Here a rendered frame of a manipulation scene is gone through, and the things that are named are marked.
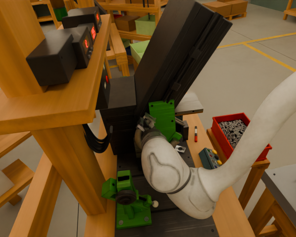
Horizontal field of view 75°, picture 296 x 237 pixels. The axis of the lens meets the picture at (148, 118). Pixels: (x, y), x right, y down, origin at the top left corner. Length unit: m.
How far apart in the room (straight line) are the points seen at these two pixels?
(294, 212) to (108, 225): 0.79
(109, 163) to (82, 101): 0.75
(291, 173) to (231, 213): 0.37
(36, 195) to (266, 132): 0.63
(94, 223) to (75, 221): 1.08
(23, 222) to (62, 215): 1.52
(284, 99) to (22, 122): 0.54
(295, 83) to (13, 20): 0.58
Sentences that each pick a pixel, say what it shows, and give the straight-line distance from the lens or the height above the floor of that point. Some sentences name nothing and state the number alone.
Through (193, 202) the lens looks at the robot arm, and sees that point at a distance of 0.58.
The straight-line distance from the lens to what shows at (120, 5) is 3.80.
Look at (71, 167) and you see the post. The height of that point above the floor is 1.25.
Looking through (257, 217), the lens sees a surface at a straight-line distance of 1.42.
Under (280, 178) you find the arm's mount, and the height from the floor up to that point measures 0.92.
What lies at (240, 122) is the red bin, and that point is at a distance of 1.40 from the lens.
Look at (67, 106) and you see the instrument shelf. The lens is 0.45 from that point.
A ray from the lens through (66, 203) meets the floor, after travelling 2.20.
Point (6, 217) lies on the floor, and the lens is 2.46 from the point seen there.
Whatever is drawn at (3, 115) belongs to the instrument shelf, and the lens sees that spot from 0.51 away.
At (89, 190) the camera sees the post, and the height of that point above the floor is 1.09.
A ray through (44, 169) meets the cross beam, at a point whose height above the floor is 1.27.
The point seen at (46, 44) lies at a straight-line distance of 0.55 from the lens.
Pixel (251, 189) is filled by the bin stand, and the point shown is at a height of 0.50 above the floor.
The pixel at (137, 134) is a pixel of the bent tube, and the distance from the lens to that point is 0.87.
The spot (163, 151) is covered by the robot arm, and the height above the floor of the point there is 1.39.
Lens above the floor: 1.77
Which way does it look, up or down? 40 degrees down
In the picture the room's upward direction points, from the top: 7 degrees counter-clockwise
